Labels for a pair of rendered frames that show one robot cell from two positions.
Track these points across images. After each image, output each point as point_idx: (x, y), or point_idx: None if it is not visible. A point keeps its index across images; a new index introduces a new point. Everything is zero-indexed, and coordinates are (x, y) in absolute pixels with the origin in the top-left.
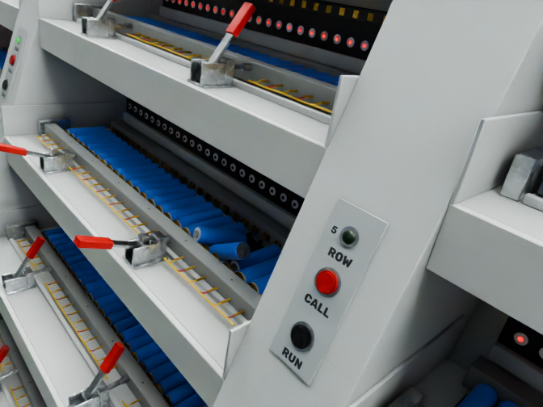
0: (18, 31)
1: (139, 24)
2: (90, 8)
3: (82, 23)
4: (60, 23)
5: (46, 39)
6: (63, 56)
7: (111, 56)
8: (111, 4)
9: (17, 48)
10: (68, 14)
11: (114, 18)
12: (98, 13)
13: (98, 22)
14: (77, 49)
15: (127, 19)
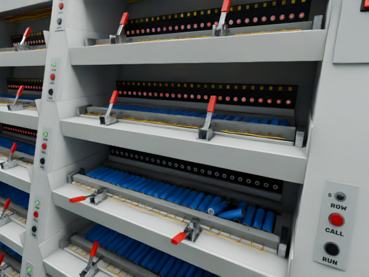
0: (43, 129)
1: (127, 111)
2: (85, 107)
3: (100, 118)
4: (76, 120)
5: (68, 131)
6: (86, 138)
7: (132, 134)
8: (112, 105)
9: (45, 138)
10: (73, 114)
11: (106, 110)
12: (91, 109)
13: (110, 116)
14: (100, 133)
15: (117, 110)
